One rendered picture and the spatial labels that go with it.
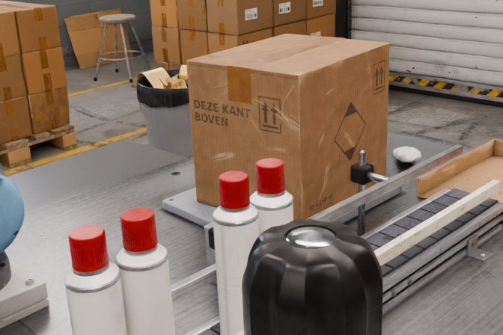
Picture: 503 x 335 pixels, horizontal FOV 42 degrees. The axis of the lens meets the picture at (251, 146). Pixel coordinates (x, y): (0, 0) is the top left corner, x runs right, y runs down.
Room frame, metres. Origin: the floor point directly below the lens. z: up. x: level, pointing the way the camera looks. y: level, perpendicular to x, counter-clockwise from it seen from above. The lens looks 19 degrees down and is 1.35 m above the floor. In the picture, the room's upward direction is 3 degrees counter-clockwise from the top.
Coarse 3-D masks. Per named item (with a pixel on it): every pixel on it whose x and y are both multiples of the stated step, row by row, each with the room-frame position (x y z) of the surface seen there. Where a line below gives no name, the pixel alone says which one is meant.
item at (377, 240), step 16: (448, 192) 1.07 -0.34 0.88; (464, 192) 1.06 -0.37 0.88; (432, 208) 1.01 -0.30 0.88; (480, 208) 1.00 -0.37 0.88; (400, 224) 0.95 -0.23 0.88; (416, 224) 0.95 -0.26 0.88; (448, 224) 0.94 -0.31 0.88; (368, 240) 0.90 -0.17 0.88; (384, 240) 0.90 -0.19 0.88; (432, 240) 0.89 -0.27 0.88; (400, 256) 0.85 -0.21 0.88; (384, 272) 0.80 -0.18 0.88
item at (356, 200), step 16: (432, 160) 1.01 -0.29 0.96; (400, 176) 0.95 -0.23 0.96; (416, 176) 0.98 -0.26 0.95; (368, 192) 0.89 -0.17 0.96; (384, 192) 0.92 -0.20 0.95; (336, 208) 0.84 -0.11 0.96; (352, 208) 0.87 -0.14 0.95; (208, 272) 0.68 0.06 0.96; (176, 288) 0.65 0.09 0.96; (192, 288) 0.66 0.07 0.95
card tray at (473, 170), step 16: (496, 144) 1.36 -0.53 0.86; (464, 160) 1.28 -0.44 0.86; (480, 160) 1.32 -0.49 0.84; (496, 160) 1.33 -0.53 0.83; (432, 176) 1.19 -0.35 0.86; (448, 176) 1.24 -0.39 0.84; (464, 176) 1.25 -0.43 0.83; (480, 176) 1.24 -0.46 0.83; (496, 176) 1.24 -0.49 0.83; (432, 192) 1.17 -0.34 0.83
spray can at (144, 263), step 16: (144, 208) 0.60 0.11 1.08; (128, 224) 0.57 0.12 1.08; (144, 224) 0.57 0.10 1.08; (128, 240) 0.57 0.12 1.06; (144, 240) 0.57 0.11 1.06; (128, 256) 0.57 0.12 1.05; (144, 256) 0.57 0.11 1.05; (160, 256) 0.57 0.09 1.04; (128, 272) 0.56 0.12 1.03; (144, 272) 0.56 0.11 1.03; (160, 272) 0.57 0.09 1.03; (128, 288) 0.56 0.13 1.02; (144, 288) 0.56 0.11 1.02; (160, 288) 0.57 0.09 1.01; (128, 304) 0.56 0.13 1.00; (144, 304) 0.56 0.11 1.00; (160, 304) 0.57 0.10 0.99; (128, 320) 0.57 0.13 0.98; (144, 320) 0.56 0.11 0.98; (160, 320) 0.57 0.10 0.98
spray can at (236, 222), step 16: (224, 176) 0.67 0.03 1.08; (240, 176) 0.67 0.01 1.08; (224, 192) 0.66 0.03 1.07; (240, 192) 0.66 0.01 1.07; (224, 208) 0.66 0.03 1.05; (240, 208) 0.66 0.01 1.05; (224, 224) 0.65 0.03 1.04; (240, 224) 0.65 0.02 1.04; (256, 224) 0.66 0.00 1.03; (224, 240) 0.65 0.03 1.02; (240, 240) 0.65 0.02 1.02; (224, 256) 0.65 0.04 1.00; (240, 256) 0.65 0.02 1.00; (224, 272) 0.65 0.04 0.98; (240, 272) 0.65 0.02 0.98; (224, 288) 0.65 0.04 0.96; (240, 288) 0.65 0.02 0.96; (224, 304) 0.66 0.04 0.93; (240, 304) 0.65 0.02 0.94; (224, 320) 0.66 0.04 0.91; (240, 320) 0.65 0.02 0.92
